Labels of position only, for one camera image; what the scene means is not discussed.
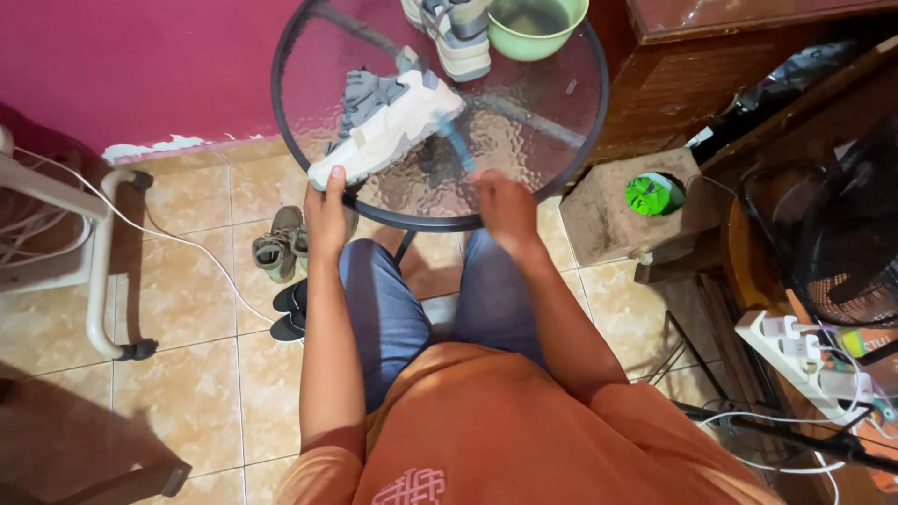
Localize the concrete block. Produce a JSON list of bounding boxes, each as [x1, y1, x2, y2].
[[558, 147, 725, 269]]

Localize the green plastic bag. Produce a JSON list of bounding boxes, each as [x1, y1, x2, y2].
[[624, 173, 686, 218]]

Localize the white grey sneaker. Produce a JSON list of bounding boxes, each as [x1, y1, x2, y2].
[[307, 46, 467, 192], [400, 0, 493, 83]]

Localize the white cable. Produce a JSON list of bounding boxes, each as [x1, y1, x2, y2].
[[13, 146, 276, 326]]

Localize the white metal rack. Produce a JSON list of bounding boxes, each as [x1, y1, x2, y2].
[[0, 126, 159, 363]]

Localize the person's orange shirt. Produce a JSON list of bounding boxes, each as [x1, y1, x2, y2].
[[275, 341, 787, 505]]

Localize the person's right hand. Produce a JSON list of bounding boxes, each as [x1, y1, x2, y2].
[[471, 168, 543, 259]]

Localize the green plastic bowl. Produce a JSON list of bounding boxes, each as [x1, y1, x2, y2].
[[487, 0, 590, 63]]

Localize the person's left hand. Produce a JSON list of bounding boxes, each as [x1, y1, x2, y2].
[[303, 166, 349, 262]]

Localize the black shoes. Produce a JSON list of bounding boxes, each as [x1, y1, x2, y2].
[[269, 278, 310, 345]]

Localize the dark wooden cabinet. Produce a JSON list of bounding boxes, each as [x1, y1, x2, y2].
[[588, 0, 898, 169]]

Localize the black electric fan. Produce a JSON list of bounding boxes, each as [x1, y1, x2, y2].
[[741, 112, 898, 329]]

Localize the olive green sandals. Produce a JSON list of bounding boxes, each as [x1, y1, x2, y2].
[[251, 205, 310, 284]]

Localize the round glass side table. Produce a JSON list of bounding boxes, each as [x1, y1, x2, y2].
[[271, 0, 610, 266]]

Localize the blue brush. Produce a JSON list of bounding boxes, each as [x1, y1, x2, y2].
[[435, 112, 479, 173]]

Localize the white power strip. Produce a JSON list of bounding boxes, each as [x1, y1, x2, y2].
[[734, 309, 882, 426]]

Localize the person's blue jeans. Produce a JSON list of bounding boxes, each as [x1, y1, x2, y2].
[[338, 227, 552, 415]]

